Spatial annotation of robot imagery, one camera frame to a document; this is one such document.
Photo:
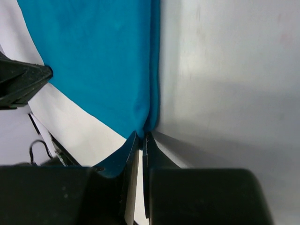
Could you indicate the blue t shirt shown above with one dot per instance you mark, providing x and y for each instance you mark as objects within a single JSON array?
[{"x": 104, "y": 55}]

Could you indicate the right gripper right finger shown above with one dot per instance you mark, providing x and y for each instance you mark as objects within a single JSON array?
[{"x": 176, "y": 196}]

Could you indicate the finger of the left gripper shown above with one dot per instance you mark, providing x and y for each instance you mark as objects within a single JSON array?
[{"x": 20, "y": 81}]

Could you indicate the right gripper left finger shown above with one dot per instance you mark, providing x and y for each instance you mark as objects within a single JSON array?
[{"x": 72, "y": 195}]

